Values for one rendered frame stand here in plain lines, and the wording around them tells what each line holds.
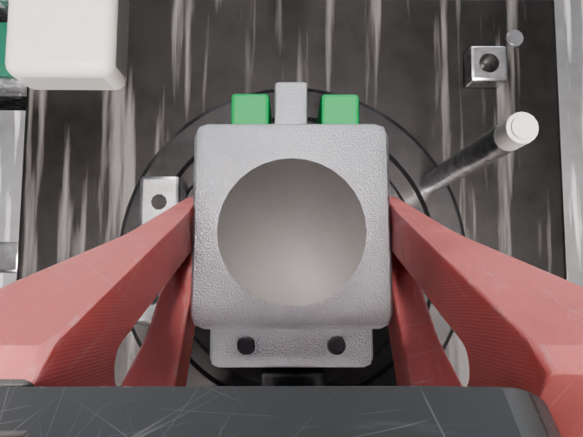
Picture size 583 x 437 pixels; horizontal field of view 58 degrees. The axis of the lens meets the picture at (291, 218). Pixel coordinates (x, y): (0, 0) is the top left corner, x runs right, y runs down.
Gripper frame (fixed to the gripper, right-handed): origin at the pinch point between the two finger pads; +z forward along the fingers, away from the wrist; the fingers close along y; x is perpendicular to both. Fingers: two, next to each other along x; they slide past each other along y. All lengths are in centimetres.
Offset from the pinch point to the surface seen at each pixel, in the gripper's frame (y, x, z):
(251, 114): 1.2, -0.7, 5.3
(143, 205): 5.5, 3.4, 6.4
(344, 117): -1.7, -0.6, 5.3
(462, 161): -5.2, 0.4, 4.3
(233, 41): 2.6, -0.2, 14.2
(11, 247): 12.4, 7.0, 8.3
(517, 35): -10.2, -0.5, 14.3
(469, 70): -7.7, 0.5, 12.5
